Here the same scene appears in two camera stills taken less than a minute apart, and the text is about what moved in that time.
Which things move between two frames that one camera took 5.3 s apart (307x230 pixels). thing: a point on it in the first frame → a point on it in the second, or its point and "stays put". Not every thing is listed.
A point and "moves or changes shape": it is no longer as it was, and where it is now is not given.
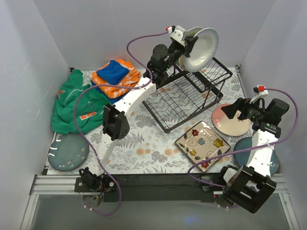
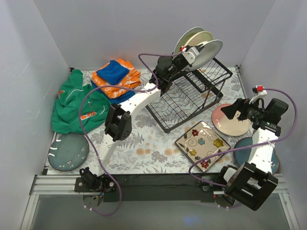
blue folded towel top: [113, 72] stays put
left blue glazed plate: [68, 152] stays put
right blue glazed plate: [242, 159] stays put
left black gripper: [189, 44] → [182, 59]
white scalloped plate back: [191, 32] → [211, 50]
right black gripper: [243, 109] stays put
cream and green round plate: [182, 62] moves or changes shape
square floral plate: [201, 142] stays put
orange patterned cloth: [113, 92] stays put
